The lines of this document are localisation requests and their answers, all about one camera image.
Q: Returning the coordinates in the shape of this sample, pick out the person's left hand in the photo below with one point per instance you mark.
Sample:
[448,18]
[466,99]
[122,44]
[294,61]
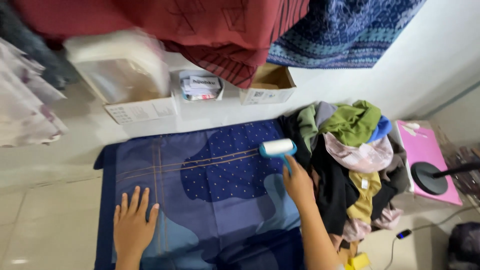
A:
[132,228]

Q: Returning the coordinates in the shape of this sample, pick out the blue lint roller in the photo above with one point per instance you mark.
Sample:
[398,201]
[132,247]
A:
[278,148]

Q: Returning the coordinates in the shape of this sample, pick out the dark grey fuzzy garment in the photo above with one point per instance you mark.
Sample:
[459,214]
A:
[33,45]

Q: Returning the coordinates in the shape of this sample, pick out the dark bag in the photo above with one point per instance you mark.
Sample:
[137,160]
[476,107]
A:
[465,245]

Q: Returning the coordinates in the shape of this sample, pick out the red hanging cloth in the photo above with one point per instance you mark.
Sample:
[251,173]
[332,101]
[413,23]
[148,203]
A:
[180,30]

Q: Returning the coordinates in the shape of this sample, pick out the blue patterned hanging cloth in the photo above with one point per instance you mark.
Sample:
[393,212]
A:
[337,33]

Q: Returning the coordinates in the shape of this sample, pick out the open brown cardboard box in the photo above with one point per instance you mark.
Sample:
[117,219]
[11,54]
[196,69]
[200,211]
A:
[268,86]

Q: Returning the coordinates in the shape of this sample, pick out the large white cardboard box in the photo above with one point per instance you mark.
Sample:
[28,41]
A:
[123,78]

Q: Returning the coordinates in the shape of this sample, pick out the pile of mixed clothes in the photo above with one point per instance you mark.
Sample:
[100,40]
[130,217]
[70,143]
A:
[345,165]

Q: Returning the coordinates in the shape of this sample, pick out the small white box of papers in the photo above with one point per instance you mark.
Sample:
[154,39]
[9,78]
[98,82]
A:
[200,86]

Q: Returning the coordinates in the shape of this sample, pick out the black lamp stand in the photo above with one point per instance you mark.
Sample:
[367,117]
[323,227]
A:
[435,176]

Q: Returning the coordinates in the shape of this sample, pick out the blue patterned cloth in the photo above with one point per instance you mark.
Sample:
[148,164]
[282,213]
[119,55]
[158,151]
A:
[210,195]
[337,33]

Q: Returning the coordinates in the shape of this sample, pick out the cluttered patterned items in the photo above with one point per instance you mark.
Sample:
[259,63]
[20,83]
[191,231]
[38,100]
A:
[463,165]

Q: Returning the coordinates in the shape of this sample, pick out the floral white hanging cloth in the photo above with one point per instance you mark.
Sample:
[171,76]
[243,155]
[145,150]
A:
[26,101]

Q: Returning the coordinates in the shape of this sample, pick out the pink box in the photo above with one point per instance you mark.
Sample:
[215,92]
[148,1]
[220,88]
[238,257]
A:
[427,157]

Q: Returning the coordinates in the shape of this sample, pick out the yellow object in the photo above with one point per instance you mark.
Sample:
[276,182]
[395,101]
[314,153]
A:
[358,261]

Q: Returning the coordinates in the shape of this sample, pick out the person's right hand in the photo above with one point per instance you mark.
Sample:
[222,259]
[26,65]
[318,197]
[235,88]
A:
[298,182]

